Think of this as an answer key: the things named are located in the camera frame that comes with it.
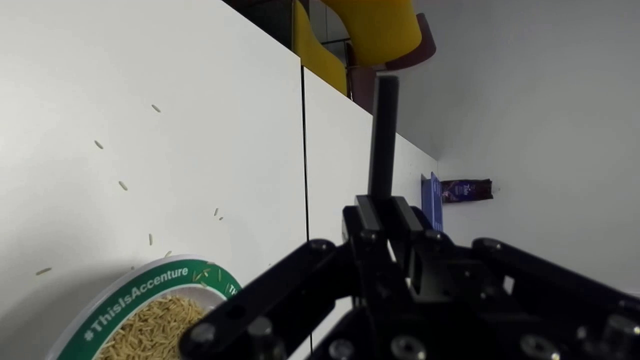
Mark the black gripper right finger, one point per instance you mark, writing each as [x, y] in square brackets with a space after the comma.
[521, 301]

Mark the yellow chair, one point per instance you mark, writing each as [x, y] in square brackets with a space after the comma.
[381, 27]

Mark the small brown sugar pile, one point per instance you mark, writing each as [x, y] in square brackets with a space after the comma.
[150, 326]

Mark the green and white bowl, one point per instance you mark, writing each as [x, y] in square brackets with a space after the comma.
[132, 293]

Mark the dark purple box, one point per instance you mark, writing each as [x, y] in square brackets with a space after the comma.
[467, 191]

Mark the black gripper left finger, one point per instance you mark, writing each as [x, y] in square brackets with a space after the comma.
[280, 293]

